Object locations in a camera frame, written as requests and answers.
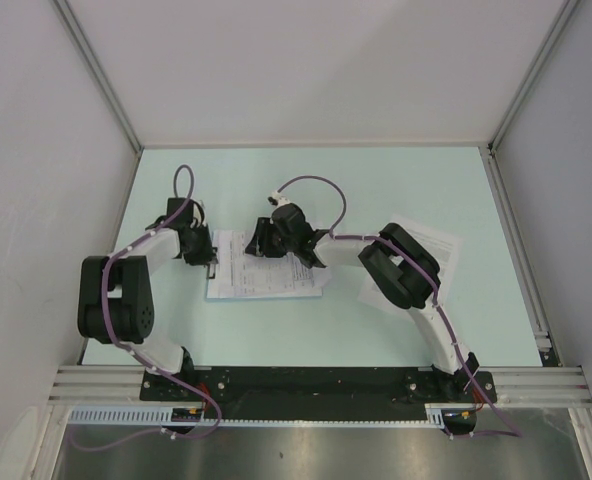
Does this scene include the lower text paper sheet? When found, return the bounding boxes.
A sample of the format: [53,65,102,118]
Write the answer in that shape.
[357,214,463,318]

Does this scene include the right aluminium frame post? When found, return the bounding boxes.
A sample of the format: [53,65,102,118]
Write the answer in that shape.
[487,0,583,153]

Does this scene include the aluminium front frame rail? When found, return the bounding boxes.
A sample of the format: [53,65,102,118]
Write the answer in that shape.
[50,365,592,408]

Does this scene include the metal folder clip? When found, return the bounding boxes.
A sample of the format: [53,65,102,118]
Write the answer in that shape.
[206,261,219,280]

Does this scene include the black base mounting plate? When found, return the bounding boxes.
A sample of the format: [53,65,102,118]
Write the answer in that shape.
[139,364,497,422]

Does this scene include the table form paper sheet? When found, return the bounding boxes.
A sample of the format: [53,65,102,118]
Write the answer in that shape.
[206,228,334,301]

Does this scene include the blue clipboard folder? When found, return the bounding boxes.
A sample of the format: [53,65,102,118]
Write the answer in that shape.
[204,234,323,302]

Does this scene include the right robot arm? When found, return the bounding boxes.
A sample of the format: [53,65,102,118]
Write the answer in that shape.
[244,203,479,401]

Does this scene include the aluminium frame post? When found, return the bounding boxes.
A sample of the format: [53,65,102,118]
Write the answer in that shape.
[50,0,143,157]
[487,0,583,153]

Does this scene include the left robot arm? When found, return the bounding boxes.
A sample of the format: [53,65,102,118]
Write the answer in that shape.
[77,198,217,400]

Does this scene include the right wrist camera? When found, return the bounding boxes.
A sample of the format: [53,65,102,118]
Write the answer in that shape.
[267,191,291,209]

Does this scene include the left aluminium frame post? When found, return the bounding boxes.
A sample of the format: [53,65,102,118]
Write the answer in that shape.
[50,0,143,157]

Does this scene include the slotted cable duct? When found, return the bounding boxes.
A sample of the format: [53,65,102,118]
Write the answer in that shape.
[68,402,477,427]

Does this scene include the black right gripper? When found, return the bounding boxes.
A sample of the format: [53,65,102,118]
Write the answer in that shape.
[245,220,297,261]

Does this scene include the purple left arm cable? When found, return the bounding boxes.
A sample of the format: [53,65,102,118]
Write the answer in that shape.
[68,163,223,454]

